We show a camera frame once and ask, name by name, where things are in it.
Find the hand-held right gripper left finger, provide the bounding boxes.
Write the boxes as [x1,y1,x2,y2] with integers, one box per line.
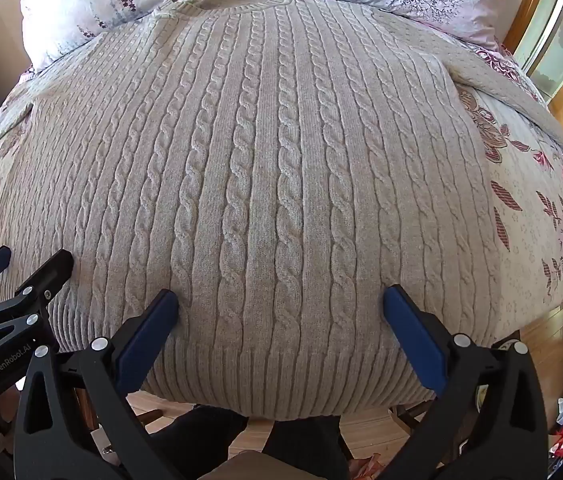
[12,289,183,480]

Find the floral bed sheet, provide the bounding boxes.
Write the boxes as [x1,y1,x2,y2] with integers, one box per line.
[0,42,563,313]

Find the white tree print pillow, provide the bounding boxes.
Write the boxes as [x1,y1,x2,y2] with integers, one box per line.
[266,0,506,53]

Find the beige cable knit sweater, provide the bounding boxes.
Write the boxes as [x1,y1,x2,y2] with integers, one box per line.
[0,0,563,421]

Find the person's dark trousers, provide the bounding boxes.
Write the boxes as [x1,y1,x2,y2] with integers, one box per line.
[146,404,351,480]

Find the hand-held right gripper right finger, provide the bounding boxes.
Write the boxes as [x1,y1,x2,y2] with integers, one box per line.
[380,284,548,480]

